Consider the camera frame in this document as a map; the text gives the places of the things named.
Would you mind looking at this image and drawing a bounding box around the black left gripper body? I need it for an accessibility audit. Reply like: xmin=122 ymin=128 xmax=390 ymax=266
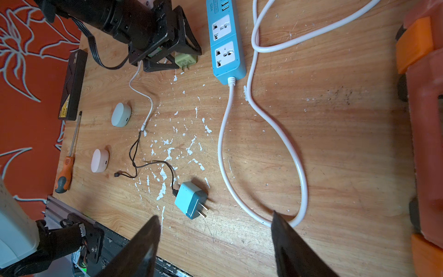
xmin=129 ymin=1 xmax=189 ymax=65

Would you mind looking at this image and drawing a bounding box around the mint green earbuds case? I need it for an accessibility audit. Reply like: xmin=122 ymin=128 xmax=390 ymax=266
xmin=111 ymin=103 xmax=132 ymax=128

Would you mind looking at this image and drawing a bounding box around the blue power strip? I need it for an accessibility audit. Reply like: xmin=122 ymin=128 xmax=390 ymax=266
xmin=206 ymin=0 xmax=246 ymax=85

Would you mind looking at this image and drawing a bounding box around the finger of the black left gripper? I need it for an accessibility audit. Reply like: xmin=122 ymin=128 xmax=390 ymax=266
xmin=172 ymin=6 xmax=202 ymax=56
xmin=143 ymin=57 xmax=177 ymax=73

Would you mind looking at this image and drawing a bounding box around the black flat tool case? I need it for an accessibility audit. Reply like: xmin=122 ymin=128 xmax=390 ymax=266
xmin=58 ymin=49 xmax=88 ymax=121

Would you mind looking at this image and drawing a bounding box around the red plastic toolbox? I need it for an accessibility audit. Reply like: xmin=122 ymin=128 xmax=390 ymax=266
xmin=396 ymin=1 xmax=443 ymax=277

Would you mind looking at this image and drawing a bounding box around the black thin usb cable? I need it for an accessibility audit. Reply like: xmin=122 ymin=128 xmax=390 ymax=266
xmin=114 ymin=129 xmax=179 ymax=196

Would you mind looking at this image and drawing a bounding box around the teal wall charger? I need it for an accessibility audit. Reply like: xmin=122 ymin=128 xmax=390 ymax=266
xmin=175 ymin=181 xmax=208 ymax=219

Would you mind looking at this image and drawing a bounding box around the pink earbuds case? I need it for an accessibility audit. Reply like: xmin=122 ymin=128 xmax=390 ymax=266
xmin=91 ymin=149 xmax=109 ymax=173

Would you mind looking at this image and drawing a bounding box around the pale green wall charger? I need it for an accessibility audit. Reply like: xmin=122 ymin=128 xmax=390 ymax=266
xmin=174 ymin=53 xmax=198 ymax=71

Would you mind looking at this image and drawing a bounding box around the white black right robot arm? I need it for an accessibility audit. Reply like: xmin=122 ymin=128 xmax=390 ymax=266
xmin=1 ymin=185 xmax=337 ymax=277

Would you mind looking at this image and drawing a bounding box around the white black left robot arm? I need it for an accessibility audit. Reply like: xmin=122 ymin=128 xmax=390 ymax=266
xmin=36 ymin=1 xmax=202 ymax=73

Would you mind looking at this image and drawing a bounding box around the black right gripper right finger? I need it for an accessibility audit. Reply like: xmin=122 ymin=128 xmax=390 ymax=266
xmin=271 ymin=212 xmax=337 ymax=277

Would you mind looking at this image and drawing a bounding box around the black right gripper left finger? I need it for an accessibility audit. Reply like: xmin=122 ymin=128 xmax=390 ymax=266
xmin=98 ymin=215 xmax=161 ymax=277

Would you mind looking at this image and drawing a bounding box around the white power strip cord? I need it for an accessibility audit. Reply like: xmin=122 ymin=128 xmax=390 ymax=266
xmin=217 ymin=0 xmax=381 ymax=229

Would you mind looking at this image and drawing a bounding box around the orange black screwdriver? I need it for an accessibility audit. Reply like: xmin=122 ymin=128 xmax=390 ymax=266
xmin=55 ymin=111 xmax=83 ymax=194

